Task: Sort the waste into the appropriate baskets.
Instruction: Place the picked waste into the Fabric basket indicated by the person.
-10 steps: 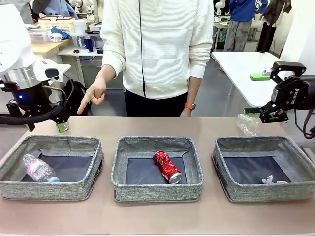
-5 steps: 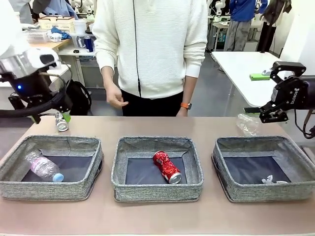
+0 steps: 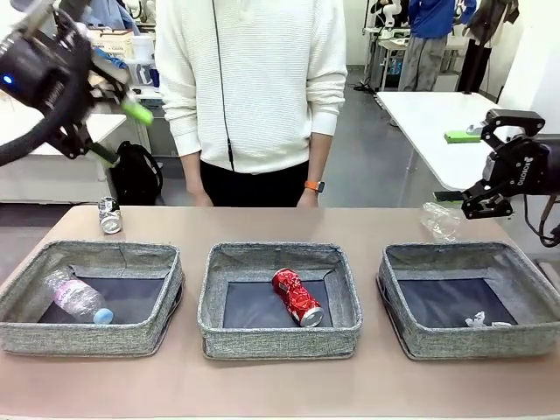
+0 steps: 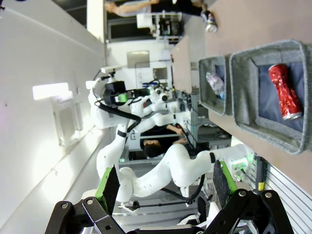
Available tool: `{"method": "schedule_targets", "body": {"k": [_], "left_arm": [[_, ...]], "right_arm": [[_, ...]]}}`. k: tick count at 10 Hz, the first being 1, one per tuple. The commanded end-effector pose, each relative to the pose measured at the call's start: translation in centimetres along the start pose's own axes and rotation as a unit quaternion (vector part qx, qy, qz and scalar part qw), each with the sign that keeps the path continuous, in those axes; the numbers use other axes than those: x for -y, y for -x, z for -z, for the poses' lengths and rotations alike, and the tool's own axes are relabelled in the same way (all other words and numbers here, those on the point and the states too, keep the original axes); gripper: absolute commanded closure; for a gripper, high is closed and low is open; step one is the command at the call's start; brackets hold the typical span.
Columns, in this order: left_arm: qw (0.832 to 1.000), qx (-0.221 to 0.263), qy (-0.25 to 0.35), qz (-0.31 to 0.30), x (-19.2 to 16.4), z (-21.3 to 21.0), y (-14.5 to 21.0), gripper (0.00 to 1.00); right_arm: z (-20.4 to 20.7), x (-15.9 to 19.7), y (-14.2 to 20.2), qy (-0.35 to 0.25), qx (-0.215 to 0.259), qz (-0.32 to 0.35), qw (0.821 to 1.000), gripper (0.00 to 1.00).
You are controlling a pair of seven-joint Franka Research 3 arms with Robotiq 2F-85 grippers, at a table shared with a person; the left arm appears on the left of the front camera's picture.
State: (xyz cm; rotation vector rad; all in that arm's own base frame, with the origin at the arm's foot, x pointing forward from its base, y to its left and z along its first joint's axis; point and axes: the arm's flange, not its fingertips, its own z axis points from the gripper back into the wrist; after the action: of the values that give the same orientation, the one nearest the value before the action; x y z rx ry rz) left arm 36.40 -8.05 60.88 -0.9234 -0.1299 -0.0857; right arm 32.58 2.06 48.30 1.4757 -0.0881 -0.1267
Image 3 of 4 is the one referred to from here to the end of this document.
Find person's right forearm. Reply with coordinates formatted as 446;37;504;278
179;152;207;198

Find white metal shelf desk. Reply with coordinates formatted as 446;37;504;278
126;85;176;157

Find crushed red soda can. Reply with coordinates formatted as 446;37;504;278
271;268;325;328

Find person's left forearm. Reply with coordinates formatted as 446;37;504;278
305;133;336;183

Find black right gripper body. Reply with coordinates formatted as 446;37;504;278
480;137;560;196

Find person's left hand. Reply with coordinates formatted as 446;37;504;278
296;190;321;209

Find black trousers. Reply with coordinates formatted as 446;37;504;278
199;159;312;208

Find white knit sweater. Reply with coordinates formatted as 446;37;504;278
155;0;349;175

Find person in blue shirt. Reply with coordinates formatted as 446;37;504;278
87;0;141;32

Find black backpack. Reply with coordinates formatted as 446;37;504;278
108;140;164;207

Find plastic bottle with blue cap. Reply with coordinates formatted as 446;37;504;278
43;269;115;326

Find thin black cord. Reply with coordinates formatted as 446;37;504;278
212;0;237;172

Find person in blue jacket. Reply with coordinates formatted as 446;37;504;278
396;0;477;93

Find light wooden crate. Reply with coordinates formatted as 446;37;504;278
87;28;135;60

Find large white table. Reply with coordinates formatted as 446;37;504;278
375;90;560;209

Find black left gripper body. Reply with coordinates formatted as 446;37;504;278
0;10;95;128

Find grey fabric basket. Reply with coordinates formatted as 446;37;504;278
0;239;184;358
375;241;560;361
196;241;364;361

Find crushed clear plastic bottle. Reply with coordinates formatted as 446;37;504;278
418;201;463;244

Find crushed silver black can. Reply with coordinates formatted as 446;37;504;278
98;196;123;236

